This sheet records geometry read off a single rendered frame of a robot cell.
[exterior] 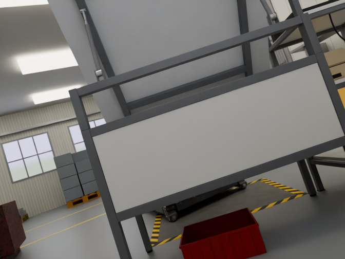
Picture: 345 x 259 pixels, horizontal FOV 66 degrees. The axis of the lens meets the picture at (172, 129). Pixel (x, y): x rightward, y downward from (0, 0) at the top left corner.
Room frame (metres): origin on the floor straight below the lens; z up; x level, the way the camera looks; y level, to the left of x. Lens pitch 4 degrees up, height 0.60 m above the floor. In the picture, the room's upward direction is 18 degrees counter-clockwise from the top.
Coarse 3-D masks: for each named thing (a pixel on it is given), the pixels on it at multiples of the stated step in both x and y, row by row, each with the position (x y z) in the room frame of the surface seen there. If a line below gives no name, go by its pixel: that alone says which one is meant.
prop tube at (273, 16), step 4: (260, 0) 1.27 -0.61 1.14; (264, 0) 1.26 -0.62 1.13; (264, 4) 1.26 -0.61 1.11; (264, 8) 1.26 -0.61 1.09; (268, 8) 1.25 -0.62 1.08; (268, 12) 1.25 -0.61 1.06; (272, 12) 1.25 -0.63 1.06; (272, 16) 1.23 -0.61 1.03; (276, 16) 1.23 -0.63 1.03; (272, 20) 1.24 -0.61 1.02
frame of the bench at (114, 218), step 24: (264, 72) 1.22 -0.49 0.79; (192, 96) 1.21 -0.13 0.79; (336, 96) 1.23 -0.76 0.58; (120, 120) 1.21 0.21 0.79; (336, 144) 1.23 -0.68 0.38; (96, 168) 1.20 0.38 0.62; (264, 168) 1.22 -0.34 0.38; (192, 192) 1.21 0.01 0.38; (312, 192) 1.79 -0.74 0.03; (120, 216) 1.20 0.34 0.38; (120, 240) 1.20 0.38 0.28; (144, 240) 1.76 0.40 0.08
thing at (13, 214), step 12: (12, 204) 3.08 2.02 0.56; (0, 216) 2.63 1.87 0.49; (12, 216) 2.93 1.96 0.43; (0, 228) 2.61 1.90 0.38; (12, 228) 2.79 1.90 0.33; (0, 240) 2.61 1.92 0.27; (12, 240) 2.67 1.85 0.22; (24, 240) 3.19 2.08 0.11; (0, 252) 2.60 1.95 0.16; (12, 252) 2.63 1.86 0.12
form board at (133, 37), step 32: (64, 0) 1.34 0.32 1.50; (96, 0) 1.37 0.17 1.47; (128, 0) 1.40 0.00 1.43; (160, 0) 1.43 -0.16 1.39; (192, 0) 1.46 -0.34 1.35; (224, 0) 1.50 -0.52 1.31; (256, 0) 1.54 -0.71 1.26; (64, 32) 1.42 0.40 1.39; (128, 32) 1.49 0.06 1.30; (160, 32) 1.53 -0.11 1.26; (192, 32) 1.57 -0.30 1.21; (224, 32) 1.61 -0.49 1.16; (128, 64) 1.60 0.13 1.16; (192, 64) 1.68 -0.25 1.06; (224, 64) 1.73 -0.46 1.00; (256, 64) 1.78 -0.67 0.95; (96, 96) 1.67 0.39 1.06; (128, 96) 1.71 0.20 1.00
